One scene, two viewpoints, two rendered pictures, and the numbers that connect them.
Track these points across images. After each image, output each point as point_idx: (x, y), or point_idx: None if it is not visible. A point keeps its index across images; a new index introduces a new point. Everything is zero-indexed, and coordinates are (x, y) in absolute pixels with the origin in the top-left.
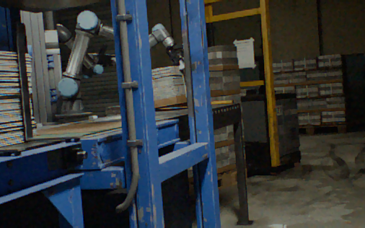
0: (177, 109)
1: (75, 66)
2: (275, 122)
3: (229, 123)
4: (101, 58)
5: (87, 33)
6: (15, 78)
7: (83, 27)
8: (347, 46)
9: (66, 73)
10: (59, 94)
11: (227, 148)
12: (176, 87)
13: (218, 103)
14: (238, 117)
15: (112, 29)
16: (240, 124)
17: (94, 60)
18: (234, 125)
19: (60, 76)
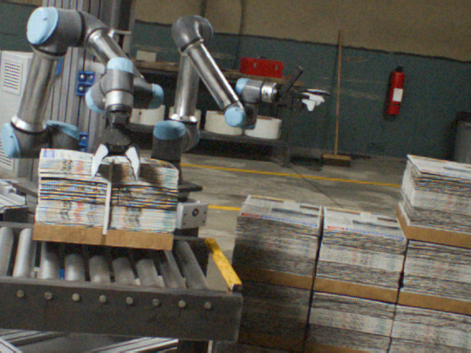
0: (72, 252)
1: (21, 105)
2: None
3: (104, 330)
4: (283, 95)
5: (36, 50)
6: None
7: (28, 38)
8: None
9: (15, 114)
10: (90, 147)
11: None
12: (55, 205)
13: (224, 277)
14: (204, 329)
15: (101, 49)
16: (219, 349)
17: (263, 97)
18: (212, 345)
19: (100, 113)
